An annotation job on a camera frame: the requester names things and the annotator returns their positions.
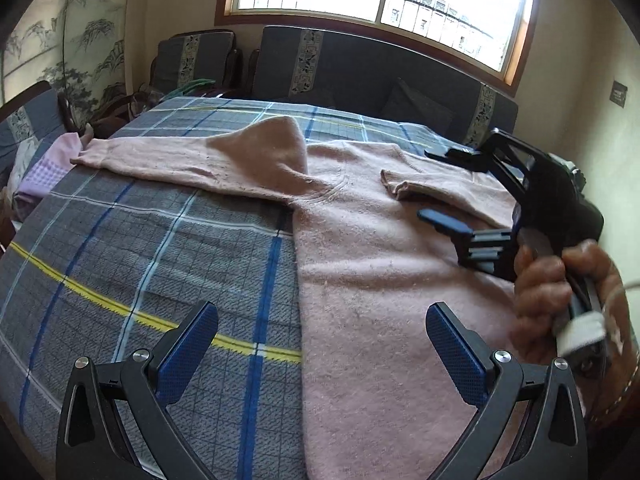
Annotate pink knitted sweater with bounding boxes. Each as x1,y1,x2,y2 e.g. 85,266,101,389
78,116,514,479

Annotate lilac folded clothes pile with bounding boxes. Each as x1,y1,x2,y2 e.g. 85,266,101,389
9,132,93,221

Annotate person's right hand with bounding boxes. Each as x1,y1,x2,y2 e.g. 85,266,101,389
508,237,634,376

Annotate large wooden framed window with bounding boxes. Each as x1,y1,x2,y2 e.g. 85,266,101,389
215,0,539,96

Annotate dark sofa backrest cushion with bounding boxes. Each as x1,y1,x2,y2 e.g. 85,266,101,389
252,26,518,146

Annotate blue plaid bed sheet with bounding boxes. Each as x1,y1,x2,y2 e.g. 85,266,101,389
0,95,482,480

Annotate dark armchair cushion by window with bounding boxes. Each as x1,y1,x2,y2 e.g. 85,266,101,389
150,29,243,94

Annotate painted landscape folding screen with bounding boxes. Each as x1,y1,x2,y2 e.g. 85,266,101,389
1,0,127,122

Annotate dark wall switch plate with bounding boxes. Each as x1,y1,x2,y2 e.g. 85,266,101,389
610,80,628,108

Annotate green hose coil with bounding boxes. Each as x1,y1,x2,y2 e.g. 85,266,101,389
167,78,216,99

